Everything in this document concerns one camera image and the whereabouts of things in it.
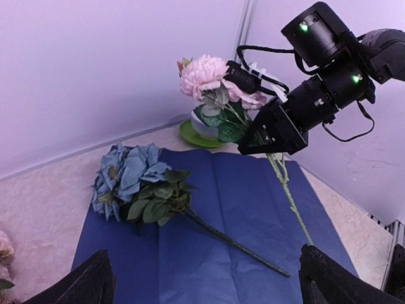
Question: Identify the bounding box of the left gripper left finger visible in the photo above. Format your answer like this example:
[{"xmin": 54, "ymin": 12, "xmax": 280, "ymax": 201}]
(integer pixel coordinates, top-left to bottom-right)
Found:
[{"xmin": 24, "ymin": 250, "xmax": 116, "ymax": 304}]

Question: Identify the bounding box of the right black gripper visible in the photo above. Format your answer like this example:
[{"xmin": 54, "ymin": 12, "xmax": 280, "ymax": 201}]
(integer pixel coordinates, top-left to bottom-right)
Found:
[{"xmin": 237, "ymin": 75, "xmax": 375, "ymax": 155}]

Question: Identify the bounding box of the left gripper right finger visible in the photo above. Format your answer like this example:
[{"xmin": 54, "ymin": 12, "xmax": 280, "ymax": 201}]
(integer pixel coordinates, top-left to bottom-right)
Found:
[{"xmin": 299, "ymin": 244, "xmax": 403, "ymax": 304}]

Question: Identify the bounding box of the blue wrapping paper sheet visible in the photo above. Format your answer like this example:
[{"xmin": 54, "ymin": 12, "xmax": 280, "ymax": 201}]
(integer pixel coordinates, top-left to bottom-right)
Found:
[{"xmin": 71, "ymin": 148, "xmax": 360, "ymax": 304}]

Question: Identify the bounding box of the pink fake peony stem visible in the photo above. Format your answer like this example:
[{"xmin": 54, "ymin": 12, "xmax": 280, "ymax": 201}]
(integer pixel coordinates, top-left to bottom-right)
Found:
[{"xmin": 176, "ymin": 54, "xmax": 315, "ymax": 247}]

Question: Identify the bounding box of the small pink rose stem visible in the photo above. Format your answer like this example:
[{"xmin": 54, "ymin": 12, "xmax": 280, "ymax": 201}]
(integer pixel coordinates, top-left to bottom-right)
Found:
[{"xmin": 1, "ymin": 231, "xmax": 16, "ymax": 303}]

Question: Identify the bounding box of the blue fake hydrangea flower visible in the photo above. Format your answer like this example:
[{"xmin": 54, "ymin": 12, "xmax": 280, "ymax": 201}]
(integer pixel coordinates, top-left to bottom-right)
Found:
[{"xmin": 90, "ymin": 144, "xmax": 290, "ymax": 277}]

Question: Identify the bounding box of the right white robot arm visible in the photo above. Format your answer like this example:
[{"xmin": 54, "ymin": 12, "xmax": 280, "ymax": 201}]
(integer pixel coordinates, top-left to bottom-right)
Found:
[{"xmin": 237, "ymin": 2, "xmax": 404, "ymax": 155}]

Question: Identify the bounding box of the white ceramic bowl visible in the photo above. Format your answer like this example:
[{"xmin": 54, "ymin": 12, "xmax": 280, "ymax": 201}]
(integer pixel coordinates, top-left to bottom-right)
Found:
[{"xmin": 190, "ymin": 110, "xmax": 218, "ymax": 140}]

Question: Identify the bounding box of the green saucer plate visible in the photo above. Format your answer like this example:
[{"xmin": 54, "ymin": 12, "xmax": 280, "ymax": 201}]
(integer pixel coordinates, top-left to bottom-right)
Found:
[{"xmin": 179, "ymin": 120, "xmax": 225, "ymax": 149}]

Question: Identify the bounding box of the aluminium front frame rail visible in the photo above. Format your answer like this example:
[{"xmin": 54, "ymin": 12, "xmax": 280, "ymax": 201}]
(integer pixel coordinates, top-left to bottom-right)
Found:
[{"xmin": 370, "ymin": 220, "xmax": 404, "ymax": 303}]

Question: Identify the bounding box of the right aluminium corner post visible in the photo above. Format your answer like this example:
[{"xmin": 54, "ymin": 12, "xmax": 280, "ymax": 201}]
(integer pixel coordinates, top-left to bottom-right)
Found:
[{"xmin": 235, "ymin": 0, "xmax": 258, "ymax": 49}]

